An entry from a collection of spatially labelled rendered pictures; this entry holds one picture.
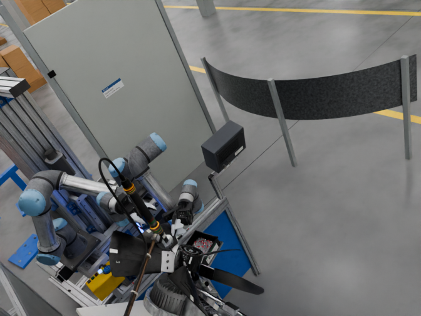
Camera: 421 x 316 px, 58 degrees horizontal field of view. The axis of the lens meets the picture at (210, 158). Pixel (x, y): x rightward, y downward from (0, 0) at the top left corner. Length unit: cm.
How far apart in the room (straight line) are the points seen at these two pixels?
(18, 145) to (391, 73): 252
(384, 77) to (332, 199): 105
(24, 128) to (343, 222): 235
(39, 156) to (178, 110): 184
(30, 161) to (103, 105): 125
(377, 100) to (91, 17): 231
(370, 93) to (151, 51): 188
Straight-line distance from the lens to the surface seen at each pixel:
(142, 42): 353
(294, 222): 328
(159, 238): 168
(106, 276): 211
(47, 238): 213
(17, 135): 226
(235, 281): 175
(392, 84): 318
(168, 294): 172
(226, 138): 222
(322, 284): 292
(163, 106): 372
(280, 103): 331
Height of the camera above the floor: 249
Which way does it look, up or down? 36 degrees down
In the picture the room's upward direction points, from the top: 25 degrees counter-clockwise
